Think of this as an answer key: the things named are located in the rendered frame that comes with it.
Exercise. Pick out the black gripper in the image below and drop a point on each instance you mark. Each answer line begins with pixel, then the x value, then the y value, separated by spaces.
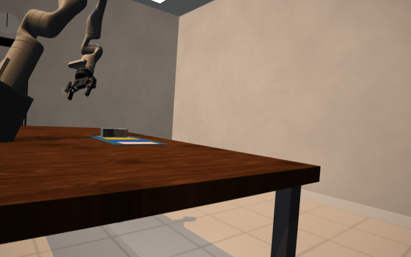
pixel 83 77

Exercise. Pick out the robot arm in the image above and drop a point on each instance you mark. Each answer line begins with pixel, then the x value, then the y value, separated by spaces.
pixel 21 59

